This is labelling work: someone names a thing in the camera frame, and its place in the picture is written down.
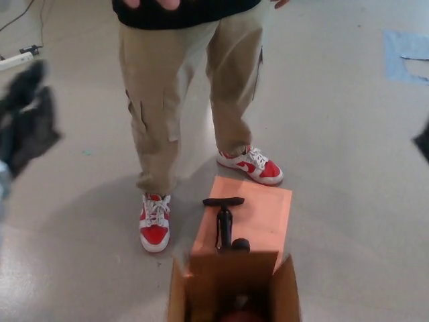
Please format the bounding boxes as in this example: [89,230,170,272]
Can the person's right red white sneaker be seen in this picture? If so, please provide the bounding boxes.
[139,193,172,253]

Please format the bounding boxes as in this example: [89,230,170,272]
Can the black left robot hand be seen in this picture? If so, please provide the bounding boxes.
[0,60,63,179]

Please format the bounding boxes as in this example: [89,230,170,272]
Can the thin black cable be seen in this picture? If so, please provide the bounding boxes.
[36,0,46,48]
[0,0,37,33]

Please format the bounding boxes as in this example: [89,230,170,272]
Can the blue torn floor sheet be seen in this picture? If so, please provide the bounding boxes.
[383,29,429,83]

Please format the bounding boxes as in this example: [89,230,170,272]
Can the black power adapter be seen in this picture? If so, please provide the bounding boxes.
[19,44,43,56]

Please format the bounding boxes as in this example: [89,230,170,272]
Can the person's right hand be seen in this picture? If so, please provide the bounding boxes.
[122,0,182,13]

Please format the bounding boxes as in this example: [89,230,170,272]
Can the black hand air pump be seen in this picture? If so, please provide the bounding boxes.
[202,196,252,256]

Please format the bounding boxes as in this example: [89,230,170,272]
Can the person's red white sneaker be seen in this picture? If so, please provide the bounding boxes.
[139,193,172,253]
[217,144,284,186]

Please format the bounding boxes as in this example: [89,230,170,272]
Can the person in khaki trousers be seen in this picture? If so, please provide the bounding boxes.
[119,0,264,203]

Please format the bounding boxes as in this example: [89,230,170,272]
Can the person's left red white sneaker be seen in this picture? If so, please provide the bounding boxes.
[217,144,284,186]

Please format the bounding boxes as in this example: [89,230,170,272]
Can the white power strip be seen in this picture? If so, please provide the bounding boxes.
[0,52,36,72]

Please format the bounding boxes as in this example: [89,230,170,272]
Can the brown cardboard box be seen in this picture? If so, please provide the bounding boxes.
[166,250,302,322]

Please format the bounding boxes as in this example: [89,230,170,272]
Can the black shirt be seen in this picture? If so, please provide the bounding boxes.
[115,0,263,30]

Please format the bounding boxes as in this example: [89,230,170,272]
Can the brown junior football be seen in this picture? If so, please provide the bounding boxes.
[219,294,263,322]

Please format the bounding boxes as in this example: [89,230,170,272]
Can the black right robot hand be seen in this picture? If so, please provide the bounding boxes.
[412,115,429,164]

